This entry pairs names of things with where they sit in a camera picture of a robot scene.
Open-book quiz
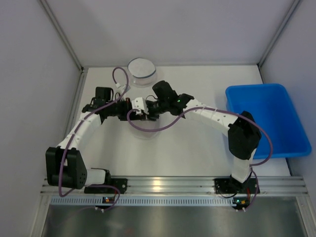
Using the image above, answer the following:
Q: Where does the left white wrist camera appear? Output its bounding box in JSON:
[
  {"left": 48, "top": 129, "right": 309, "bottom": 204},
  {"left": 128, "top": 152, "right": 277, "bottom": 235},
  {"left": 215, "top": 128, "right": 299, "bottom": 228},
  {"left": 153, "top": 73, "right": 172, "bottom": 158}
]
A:
[{"left": 115, "top": 83, "right": 130, "bottom": 95}]

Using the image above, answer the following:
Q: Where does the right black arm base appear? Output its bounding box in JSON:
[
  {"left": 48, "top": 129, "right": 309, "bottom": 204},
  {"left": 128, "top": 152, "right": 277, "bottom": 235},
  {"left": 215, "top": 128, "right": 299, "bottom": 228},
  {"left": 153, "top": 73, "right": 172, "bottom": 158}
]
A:
[{"left": 214, "top": 172, "right": 260, "bottom": 197}]

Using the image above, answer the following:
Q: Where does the pink trimmed mesh laundry bag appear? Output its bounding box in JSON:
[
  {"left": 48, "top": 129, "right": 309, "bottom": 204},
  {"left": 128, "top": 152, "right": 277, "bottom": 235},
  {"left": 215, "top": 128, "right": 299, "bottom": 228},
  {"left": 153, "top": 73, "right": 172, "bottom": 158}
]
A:
[{"left": 129, "top": 119, "right": 160, "bottom": 139}]

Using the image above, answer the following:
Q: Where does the slotted grey cable duct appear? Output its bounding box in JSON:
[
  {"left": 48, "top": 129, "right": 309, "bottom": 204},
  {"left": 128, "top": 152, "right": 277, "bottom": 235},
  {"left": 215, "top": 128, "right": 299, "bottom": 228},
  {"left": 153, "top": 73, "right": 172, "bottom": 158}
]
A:
[{"left": 50, "top": 196, "right": 247, "bottom": 206}]

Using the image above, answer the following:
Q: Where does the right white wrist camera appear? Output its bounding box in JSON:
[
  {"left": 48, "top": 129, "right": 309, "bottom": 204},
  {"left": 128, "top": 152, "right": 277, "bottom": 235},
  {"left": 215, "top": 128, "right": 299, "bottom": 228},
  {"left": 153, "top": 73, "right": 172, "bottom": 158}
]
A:
[{"left": 131, "top": 97, "right": 149, "bottom": 115}]

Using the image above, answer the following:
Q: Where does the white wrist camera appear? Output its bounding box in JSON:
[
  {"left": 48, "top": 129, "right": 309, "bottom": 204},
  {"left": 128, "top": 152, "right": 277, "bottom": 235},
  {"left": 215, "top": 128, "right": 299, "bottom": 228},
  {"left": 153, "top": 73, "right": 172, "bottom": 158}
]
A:
[
  {"left": 131, "top": 97, "right": 149, "bottom": 115},
  {"left": 115, "top": 83, "right": 130, "bottom": 95}
]

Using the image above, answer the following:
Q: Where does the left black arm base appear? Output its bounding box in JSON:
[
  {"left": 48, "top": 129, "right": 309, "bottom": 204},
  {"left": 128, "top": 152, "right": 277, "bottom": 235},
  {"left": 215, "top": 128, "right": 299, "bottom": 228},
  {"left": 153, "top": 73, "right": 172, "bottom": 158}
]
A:
[{"left": 84, "top": 178, "right": 128, "bottom": 194}]

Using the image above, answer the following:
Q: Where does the right aluminium frame post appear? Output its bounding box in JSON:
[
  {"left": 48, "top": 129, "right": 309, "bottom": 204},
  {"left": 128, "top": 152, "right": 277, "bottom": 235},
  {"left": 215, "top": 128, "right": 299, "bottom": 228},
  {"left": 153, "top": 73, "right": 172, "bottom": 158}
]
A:
[{"left": 257, "top": 0, "right": 303, "bottom": 70}]

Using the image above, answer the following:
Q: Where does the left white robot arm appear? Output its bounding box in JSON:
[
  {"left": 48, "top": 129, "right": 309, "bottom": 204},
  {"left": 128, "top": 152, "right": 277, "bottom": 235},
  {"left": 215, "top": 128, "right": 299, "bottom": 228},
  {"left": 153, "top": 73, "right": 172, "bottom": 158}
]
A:
[{"left": 45, "top": 87, "right": 135, "bottom": 189}]

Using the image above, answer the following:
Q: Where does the aluminium frame post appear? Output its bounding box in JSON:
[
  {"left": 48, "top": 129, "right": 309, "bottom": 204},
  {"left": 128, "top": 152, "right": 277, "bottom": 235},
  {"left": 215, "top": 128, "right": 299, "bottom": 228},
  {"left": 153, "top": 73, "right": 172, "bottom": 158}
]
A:
[
  {"left": 257, "top": 0, "right": 303, "bottom": 70},
  {"left": 38, "top": 0, "right": 84, "bottom": 72}
]

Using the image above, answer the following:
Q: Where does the aluminium front rail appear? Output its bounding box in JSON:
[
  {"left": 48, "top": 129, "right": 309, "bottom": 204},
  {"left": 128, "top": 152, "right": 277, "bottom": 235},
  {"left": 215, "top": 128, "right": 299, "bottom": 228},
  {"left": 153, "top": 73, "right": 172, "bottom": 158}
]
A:
[{"left": 40, "top": 175, "right": 309, "bottom": 196}]

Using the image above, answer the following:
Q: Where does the left aluminium frame post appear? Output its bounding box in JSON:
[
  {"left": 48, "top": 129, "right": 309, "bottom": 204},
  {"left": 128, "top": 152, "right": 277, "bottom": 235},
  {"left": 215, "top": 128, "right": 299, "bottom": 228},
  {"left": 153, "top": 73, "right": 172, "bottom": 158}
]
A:
[{"left": 38, "top": 0, "right": 84, "bottom": 72}]

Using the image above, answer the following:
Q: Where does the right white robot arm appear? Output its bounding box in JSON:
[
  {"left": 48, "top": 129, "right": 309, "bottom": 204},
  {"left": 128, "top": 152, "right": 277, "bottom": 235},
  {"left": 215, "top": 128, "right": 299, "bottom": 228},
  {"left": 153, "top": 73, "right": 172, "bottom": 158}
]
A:
[{"left": 146, "top": 80, "right": 262, "bottom": 183}]

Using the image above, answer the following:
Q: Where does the blue plastic bin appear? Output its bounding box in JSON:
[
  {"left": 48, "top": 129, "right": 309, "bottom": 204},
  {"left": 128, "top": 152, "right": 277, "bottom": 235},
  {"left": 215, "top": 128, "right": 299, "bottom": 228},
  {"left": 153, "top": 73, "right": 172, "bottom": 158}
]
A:
[{"left": 225, "top": 83, "right": 312, "bottom": 159}]

